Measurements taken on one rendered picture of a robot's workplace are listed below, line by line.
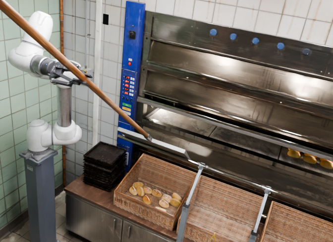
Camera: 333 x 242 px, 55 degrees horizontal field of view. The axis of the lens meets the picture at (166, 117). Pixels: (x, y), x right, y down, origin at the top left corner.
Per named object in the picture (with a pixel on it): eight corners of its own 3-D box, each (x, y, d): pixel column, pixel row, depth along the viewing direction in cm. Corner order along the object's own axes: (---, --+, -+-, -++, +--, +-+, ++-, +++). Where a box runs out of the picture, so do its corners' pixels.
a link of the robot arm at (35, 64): (38, 77, 151) (48, 80, 149) (26, 68, 143) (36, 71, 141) (47, 60, 153) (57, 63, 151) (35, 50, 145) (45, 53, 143)
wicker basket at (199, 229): (194, 198, 289) (200, 173, 277) (257, 222, 271) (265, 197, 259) (174, 234, 248) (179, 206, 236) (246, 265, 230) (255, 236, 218)
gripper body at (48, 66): (55, 62, 151) (71, 67, 148) (47, 78, 149) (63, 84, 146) (46, 54, 144) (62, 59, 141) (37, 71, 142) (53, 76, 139)
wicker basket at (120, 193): (140, 176, 308) (142, 151, 297) (194, 198, 289) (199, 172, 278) (111, 205, 268) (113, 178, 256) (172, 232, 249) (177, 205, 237)
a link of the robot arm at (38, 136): (27, 141, 252) (26, 116, 243) (52, 140, 258) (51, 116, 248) (26, 152, 238) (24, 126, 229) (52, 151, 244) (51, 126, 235)
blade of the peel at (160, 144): (184, 153, 221) (185, 150, 222) (117, 130, 240) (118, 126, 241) (193, 163, 254) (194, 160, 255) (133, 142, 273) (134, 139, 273)
